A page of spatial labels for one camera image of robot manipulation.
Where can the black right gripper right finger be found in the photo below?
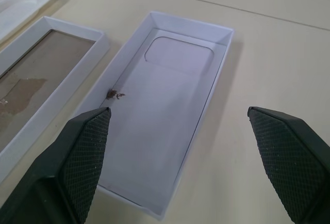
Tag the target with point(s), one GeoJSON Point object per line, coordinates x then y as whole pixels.
{"type": "Point", "coordinates": [291, 162]}

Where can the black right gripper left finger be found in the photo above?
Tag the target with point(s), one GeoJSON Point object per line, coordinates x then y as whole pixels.
{"type": "Point", "coordinates": [67, 172]}

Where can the white box lid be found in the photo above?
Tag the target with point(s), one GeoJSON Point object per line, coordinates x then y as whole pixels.
{"type": "Point", "coordinates": [38, 84]}

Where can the white phone box base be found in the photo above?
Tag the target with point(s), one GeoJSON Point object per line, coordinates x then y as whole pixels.
{"type": "Point", "coordinates": [165, 100]}

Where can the white plastic tray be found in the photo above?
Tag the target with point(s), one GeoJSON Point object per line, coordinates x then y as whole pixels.
{"type": "Point", "coordinates": [20, 4]}

